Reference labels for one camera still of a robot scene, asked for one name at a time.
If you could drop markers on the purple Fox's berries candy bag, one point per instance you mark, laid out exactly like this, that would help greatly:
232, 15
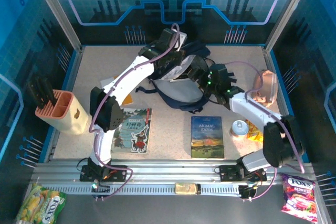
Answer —
298, 195

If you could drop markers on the yellow snack packet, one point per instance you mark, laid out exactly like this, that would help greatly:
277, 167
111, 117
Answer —
253, 132

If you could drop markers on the illustrated grey-blue cover book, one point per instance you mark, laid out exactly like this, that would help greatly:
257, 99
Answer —
136, 132

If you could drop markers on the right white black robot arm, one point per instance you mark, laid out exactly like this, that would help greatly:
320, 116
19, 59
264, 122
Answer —
252, 108

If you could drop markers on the white and orange booklet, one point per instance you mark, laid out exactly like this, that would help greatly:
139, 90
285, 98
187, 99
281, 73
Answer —
107, 82

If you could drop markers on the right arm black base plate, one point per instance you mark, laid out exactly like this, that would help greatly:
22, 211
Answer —
228, 172

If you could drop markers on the small black controller board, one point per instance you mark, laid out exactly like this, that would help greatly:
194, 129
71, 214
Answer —
101, 190
246, 192

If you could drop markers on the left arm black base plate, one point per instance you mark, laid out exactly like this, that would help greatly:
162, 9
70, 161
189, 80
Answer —
118, 174

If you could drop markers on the pink and cream knife block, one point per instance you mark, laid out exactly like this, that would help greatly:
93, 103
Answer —
65, 119

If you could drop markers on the green yellow Fox's candy bag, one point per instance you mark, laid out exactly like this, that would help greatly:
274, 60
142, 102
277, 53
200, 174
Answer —
39, 205

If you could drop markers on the navy blue backpack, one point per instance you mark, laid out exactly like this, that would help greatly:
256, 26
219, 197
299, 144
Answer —
178, 90

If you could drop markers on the aluminium frame post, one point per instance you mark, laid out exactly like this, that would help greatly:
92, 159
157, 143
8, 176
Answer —
288, 11
57, 14

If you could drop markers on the wide aluminium mounting rail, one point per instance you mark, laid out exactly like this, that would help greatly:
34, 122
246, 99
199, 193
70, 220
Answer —
170, 172

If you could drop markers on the Animal Farm book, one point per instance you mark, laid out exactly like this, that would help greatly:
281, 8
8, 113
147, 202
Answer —
207, 137

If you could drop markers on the pink translucent pencil case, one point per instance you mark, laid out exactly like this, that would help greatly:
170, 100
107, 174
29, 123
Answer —
267, 85

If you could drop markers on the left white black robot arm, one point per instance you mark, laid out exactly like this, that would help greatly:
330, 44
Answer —
131, 77

